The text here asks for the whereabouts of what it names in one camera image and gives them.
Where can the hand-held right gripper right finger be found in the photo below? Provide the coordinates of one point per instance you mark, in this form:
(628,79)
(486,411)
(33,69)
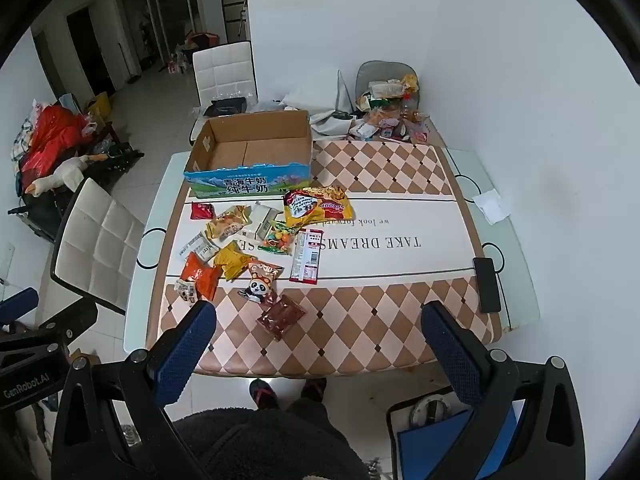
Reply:
(450,355)

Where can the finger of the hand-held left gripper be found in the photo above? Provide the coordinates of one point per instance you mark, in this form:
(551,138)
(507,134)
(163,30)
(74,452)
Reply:
(17,306)
(70,322)

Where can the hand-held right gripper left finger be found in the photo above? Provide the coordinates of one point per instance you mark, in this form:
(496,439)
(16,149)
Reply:
(185,347)

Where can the small white figure packet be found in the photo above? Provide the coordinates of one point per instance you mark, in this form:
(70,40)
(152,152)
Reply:
(186,291)

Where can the orange snack packet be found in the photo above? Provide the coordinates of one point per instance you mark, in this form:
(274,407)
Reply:
(200,277)

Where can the yellow snack packet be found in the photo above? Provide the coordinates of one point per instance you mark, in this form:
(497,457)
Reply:
(232,260)

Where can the dark red snack packet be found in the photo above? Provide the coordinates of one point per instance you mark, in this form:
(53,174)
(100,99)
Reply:
(280,317)

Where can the clear white cookie packet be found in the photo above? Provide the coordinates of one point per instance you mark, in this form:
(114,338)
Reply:
(202,247)

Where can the panda print snack packet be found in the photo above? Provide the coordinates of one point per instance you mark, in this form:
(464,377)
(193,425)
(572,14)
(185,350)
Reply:
(262,280)

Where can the yellow clear bread packet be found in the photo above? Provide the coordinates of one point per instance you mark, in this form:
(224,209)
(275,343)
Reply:
(225,225)

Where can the small red snack packet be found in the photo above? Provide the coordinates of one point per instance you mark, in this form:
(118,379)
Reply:
(202,210)

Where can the colourful candy bag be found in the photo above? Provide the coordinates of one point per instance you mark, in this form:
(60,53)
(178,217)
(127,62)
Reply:
(280,240)

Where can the white snack packet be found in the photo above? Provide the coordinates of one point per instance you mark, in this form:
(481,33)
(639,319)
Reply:
(260,220)

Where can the long red white packet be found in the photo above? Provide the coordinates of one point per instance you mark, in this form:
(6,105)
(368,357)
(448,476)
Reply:
(306,260)

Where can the cardboard box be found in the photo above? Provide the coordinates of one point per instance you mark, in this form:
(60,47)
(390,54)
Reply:
(250,182)

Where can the large yellow red chips bag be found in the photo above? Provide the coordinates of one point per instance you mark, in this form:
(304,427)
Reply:
(315,205)

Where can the black phone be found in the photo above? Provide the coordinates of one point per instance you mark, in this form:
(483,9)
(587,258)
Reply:
(487,285)

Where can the white padded chair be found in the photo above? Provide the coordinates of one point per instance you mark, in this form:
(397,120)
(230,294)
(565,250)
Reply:
(225,72)
(95,245)

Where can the checkered tablecloth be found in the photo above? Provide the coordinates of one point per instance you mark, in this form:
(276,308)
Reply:
(375,310)

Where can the person's left shoe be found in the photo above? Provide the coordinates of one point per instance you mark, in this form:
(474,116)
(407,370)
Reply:
(262,392)

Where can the person's shoe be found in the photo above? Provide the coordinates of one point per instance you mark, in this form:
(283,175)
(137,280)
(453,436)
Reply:
(262,392)
(314,389)

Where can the person's dark fleece clothing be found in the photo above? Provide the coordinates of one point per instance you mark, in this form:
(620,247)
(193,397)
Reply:
(260,445)

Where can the person's right shoe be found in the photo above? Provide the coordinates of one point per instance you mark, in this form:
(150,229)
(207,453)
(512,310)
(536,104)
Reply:
(314,389)

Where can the white goose plush toy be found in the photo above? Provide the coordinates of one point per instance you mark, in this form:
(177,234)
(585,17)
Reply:
(60,176)

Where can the white tissue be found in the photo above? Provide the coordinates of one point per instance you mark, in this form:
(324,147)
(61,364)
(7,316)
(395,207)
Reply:
(492,205)

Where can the plaid cloth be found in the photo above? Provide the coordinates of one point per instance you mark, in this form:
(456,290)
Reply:
(20,145)

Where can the flat brown cardboard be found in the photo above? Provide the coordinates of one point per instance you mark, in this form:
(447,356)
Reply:
(436,132)

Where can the pile of snack packets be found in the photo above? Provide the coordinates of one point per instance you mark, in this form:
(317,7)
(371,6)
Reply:
(390,110)

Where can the white pink shopping bag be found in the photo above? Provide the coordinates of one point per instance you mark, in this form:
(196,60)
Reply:
(177,62)

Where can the grey chair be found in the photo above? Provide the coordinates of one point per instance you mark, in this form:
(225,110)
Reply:
(385,69)

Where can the orange black bag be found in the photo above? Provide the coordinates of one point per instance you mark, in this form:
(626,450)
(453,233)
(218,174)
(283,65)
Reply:
(202,40)

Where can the glass sliding door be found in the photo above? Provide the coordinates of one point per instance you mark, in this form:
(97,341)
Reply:
(165,10)

